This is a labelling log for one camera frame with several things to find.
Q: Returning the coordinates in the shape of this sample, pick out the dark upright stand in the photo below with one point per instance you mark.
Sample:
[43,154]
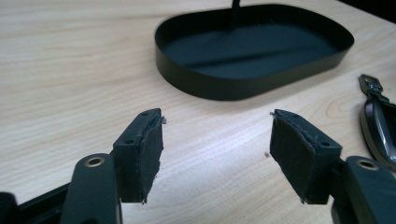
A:
[235,14]

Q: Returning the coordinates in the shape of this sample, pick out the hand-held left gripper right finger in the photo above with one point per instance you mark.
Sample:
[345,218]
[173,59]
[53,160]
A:
[299,155]

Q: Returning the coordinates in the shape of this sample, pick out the black car key fob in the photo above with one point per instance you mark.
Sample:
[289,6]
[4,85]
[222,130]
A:
[378,124]

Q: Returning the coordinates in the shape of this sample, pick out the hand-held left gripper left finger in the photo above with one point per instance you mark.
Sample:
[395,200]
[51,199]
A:
[138,155]

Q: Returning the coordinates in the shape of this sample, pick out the black oval tray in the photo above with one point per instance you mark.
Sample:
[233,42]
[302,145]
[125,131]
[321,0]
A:
[249,53]

